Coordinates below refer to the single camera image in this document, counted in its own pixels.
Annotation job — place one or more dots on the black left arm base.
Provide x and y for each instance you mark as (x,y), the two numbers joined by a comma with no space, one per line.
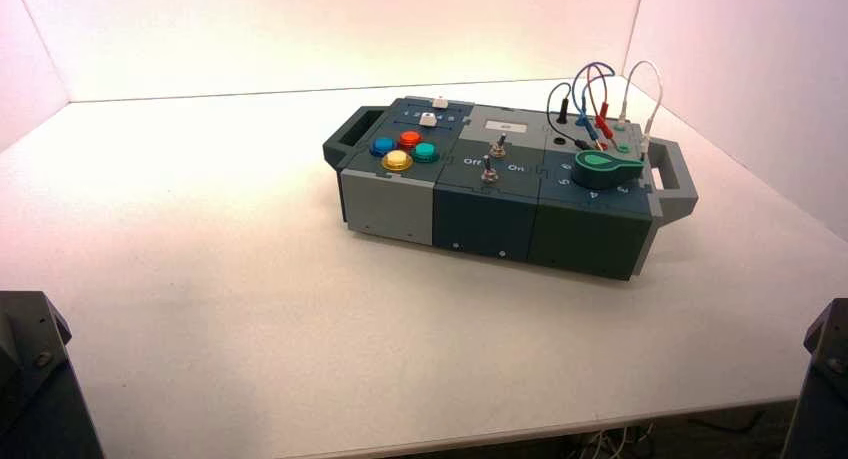
(33,390)

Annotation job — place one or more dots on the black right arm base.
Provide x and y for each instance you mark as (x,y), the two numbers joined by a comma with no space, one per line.
(825,390)

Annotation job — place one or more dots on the grey and teal control box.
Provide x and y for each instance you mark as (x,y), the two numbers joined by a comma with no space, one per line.
(484,221)

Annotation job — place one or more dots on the yellow round push button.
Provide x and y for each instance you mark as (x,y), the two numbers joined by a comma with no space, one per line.
(397,160)

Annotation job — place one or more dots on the green round push button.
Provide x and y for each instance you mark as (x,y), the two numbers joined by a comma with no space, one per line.
(425,152)

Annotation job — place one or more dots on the red round push button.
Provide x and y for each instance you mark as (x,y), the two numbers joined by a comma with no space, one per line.
(410,138)

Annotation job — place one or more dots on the blue round push button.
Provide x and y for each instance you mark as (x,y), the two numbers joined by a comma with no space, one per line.
(382,145)

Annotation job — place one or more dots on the white rectangular label plate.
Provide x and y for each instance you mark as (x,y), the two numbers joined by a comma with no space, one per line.
(505,126)

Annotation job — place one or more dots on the green rotary pointer knob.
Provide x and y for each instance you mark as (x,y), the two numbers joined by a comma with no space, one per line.
(596,170)

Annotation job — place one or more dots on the metal toggle switch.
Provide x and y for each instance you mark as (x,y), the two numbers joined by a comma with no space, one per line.
(498,148)
(489,172)

